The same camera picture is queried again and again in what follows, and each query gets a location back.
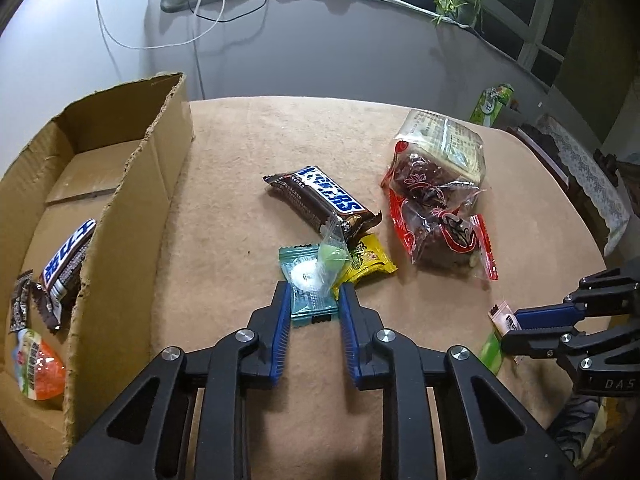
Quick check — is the pink white candy packet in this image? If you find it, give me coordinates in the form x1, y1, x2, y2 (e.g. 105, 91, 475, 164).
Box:
488, 301, 521, 337

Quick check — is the green snack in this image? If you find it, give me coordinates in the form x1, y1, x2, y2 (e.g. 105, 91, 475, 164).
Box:
478, 332, 503, 376

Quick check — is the orange green jelly cup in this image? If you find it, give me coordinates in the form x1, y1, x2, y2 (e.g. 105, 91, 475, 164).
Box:
12, 328, 66, 401

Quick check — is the red date bag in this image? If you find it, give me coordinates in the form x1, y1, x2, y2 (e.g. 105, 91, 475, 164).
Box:
381, 140, 482, 210
386, 188, 499, 281

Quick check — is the black white patterned candy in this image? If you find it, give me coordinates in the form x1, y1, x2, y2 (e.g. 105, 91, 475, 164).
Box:
9, 270, 32, 333

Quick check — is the yellow candy wrapper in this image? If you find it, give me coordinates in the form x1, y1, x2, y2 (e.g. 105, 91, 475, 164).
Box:
332, 233, 397, 299

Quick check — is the clear bag of bread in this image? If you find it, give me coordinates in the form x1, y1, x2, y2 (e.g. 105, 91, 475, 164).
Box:
395, 110, 486, 185

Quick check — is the teal candy wrapper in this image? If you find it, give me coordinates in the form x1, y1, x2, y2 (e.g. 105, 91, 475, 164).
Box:
279, 244, 338, 327

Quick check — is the clear green candy wrapper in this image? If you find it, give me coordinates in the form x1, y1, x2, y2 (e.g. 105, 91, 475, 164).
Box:
298, 214, 350, 295

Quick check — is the large Snickers bar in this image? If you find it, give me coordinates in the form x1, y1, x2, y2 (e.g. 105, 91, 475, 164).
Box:
262, 166, 382, 246

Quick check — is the white lace cloth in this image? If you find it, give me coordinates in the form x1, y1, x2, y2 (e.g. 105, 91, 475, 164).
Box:
536, 113, 631, 257

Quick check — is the beige table cloth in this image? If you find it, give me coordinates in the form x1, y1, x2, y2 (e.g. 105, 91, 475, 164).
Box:
152, 96, 604, 351

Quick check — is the green drink carton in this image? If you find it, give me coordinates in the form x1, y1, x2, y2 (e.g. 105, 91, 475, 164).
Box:
469, 84, 514, 127

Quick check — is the brown cardboard box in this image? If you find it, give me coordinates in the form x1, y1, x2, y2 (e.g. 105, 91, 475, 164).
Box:
1, 73, 193, 467

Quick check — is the black cable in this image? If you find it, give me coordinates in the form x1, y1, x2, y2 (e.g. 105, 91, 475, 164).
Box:
186, 0, 286, 100

